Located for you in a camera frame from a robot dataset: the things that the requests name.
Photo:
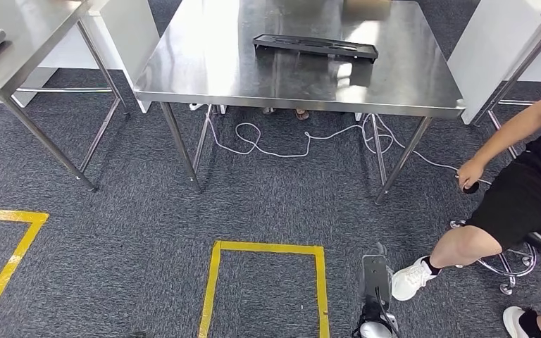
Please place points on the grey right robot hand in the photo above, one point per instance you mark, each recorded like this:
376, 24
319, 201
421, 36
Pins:
382, 249

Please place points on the black plastic bracket panel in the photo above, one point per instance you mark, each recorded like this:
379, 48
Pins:
317, 46

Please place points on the steel workbench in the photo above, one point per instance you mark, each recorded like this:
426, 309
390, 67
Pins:
205, 60

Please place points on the black handheld button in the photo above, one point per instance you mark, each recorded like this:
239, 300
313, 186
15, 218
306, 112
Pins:
471, 189

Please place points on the person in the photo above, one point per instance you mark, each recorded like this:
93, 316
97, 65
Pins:
302, 114
522, 200

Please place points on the yellow floor tape square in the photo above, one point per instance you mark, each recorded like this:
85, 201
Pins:
214, 289
18, 247

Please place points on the white desk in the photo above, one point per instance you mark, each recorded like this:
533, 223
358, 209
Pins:
130, 42
485, 56

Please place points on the white power strip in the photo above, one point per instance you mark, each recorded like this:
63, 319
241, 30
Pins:
196, 107

